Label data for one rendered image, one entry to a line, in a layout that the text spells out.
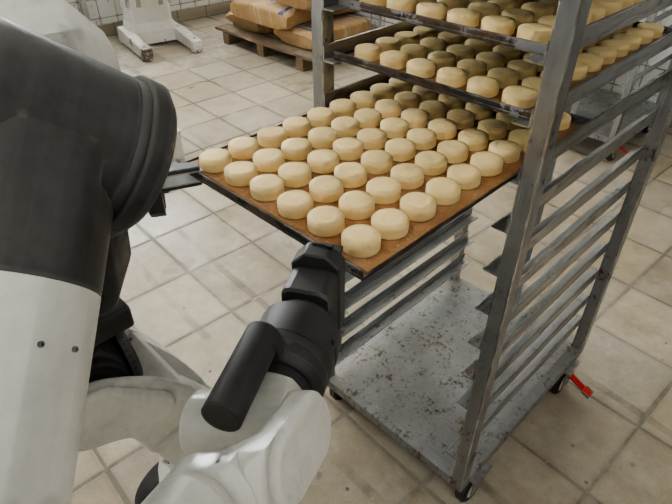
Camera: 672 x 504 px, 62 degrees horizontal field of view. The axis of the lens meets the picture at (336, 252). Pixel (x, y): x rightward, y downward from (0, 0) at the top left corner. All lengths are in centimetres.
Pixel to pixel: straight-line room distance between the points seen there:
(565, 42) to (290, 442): 59
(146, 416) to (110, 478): 99
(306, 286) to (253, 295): 152
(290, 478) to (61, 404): 21
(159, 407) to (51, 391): 45
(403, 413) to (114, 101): 131
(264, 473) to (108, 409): 29
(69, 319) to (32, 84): 11
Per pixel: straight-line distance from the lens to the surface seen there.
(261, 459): 42
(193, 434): 51
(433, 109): 105
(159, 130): 32
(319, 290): 57
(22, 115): 30
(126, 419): 71
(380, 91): 112
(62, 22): 45
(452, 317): 181
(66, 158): 30
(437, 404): 157
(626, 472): 179
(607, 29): 99
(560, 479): 170
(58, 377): 29
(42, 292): 28
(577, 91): 96
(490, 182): 87
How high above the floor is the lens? 137
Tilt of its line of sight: 37 degrees down
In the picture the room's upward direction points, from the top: straight up
